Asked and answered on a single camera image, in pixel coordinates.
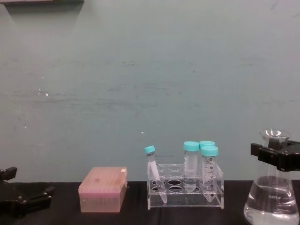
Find wide tube with teal cap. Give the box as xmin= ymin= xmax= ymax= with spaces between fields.
xmin=199 ymin=140 xmax=217 ymax=150
xmin=183 ymin=141 xmax=200 ymax=195
xmin=200 ymin=145 xmax=219 ymax=203

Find slim tube with teal cap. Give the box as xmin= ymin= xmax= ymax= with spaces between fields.
xmin=144 ymin=145 xmax=167 ymax=204

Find black table cloth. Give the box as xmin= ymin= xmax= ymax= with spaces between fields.
xmin=0 ymin=180 xmax=300 ymax=225

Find glass conical flask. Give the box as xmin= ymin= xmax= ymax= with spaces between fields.
xmin=243 ymin=128 xmax=300 ymax=225

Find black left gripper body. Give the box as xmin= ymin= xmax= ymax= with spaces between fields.
xmin=0 ymin=180 xmax=30 ymax=218

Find pink pipette tip box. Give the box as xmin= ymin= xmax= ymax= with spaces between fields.
xmin=78 ymin=166 xmax=128 ymax=213

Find dark wall shelf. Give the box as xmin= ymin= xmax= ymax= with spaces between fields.
xmin=4 ymin=0 xmax=85 ymax=5

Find clear acrylic tube rack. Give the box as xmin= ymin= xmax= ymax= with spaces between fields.
xmin=147 ymin=161 xmax=225 ymax=210

